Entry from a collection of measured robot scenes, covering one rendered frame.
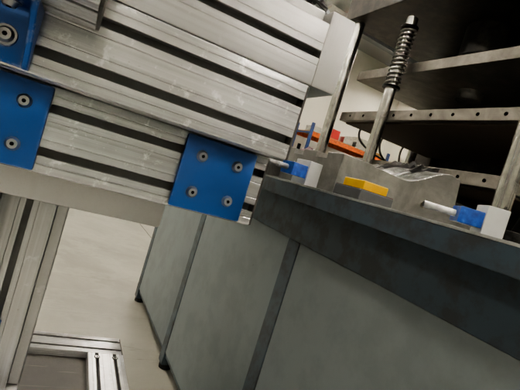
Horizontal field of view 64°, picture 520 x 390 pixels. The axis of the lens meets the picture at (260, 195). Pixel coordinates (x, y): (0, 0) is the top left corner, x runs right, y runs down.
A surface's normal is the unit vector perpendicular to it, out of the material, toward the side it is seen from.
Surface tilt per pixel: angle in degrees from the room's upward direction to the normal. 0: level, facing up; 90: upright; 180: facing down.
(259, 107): 90
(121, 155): 90
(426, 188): 90
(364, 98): 90
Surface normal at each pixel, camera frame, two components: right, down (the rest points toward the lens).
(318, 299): -0.86, -0.25
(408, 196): 0.41, 0.16
